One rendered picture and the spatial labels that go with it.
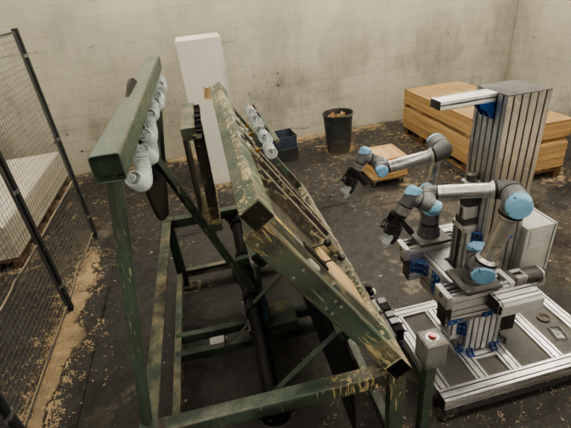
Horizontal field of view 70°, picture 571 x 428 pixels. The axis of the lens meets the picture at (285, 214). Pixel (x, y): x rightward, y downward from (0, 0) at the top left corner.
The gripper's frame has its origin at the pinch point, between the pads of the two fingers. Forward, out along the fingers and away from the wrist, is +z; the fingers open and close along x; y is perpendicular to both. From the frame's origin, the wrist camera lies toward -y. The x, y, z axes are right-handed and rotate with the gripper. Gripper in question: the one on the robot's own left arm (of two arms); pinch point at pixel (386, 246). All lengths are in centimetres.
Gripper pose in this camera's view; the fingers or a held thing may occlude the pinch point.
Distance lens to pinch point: 222.4
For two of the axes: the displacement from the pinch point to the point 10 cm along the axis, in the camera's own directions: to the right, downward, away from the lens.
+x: 2.0, 4.7, -8.6
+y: -9.1, -2.4, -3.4
